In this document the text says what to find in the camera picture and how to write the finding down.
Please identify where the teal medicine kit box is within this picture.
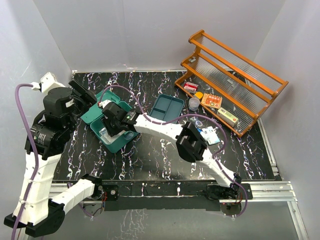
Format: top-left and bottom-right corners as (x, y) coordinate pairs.
(81, 90), (138, 153)

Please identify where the white gauze pack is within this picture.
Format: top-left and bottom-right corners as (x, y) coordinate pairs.
(98, 127), (127, 145)

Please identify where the blue divided tray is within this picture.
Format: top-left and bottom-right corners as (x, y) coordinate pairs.
(148, 94), (185, 122)

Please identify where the clear tape roll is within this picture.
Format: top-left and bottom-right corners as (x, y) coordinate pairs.
(195, 120), (203, 128)

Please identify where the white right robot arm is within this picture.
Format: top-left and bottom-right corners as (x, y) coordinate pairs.
(98, 100), (242, 199)

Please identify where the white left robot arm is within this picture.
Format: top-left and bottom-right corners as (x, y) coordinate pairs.
(3, 79), (104, 239)

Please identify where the red white medicine box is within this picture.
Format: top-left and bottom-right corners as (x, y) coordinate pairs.
(183, 81), (199, 94)

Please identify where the clear measuring cup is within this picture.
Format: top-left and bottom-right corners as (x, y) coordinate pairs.
(188, 97), (201, 112)

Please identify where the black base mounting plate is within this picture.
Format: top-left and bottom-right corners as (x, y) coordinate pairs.
(102, 180), (221, 212)

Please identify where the small green white box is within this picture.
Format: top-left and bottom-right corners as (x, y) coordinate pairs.
(217, 107), (239, 127)

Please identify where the orange wooden shelf rack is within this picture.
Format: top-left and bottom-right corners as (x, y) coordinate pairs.
(175, 29), (288, 137)

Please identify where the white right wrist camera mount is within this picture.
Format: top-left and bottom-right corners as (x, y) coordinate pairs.
(98, 99), (112, 109)

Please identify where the aluminium frame rail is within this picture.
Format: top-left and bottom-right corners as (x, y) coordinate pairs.
(18, 181), (310, 240)

